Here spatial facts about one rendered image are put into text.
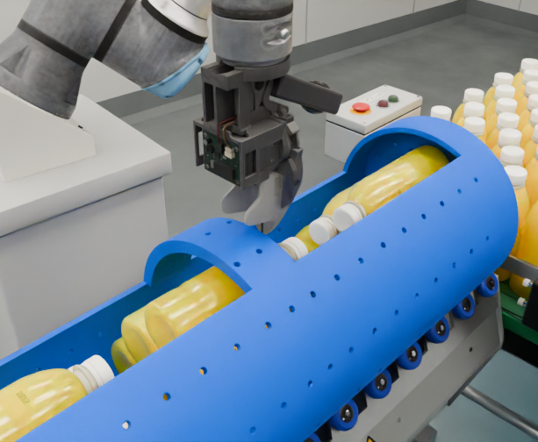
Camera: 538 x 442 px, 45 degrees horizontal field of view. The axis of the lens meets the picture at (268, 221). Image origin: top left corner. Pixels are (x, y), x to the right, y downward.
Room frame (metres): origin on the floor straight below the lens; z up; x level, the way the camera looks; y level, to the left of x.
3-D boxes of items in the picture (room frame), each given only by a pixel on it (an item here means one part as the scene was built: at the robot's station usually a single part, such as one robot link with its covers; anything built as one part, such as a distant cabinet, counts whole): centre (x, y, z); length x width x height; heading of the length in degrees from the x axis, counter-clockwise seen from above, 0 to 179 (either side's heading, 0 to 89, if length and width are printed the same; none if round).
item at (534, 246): (0.91, -0.46, 1.00); 0.07 x 0.07 x 0.19
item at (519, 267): (0.97, -0.34, 0.96); 0.40 x 0.01 x 0.03; 46
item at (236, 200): (0.62, 0.03, 1.27); 0.06 x 0.03 x 0.09; 136
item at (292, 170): (0.60, -0.01, 1.31); 0.05 x 0.02 x 0.09; 46
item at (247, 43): (0.60, 0.01, 1.45); 0.08 x 0.08 x 0.05
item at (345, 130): (1.26, -0.22, 1.05); 0.20 x 0.10 x 0.10; 136
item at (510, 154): (1.03, -0.43, 1.10); 0.04 x 0.04 x 0.02
